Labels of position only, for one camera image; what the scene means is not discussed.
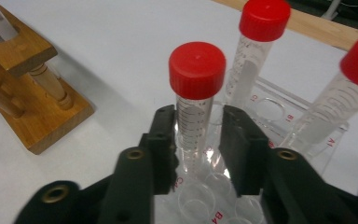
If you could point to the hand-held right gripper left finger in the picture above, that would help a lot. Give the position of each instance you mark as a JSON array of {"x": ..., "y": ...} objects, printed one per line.
[{"x": 160, "y": 149}]

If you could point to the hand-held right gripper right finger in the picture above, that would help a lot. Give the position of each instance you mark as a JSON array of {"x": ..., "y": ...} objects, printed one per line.
[{"x": 244, "y": 149}]

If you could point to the clear acrylic tube rack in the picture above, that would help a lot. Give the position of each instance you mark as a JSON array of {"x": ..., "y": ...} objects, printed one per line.
[{"x": 279, "y": 124}]

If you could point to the wooden test tube rack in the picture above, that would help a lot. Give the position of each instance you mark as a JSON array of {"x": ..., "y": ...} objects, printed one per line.
[{"x": 43, "y": 124}]

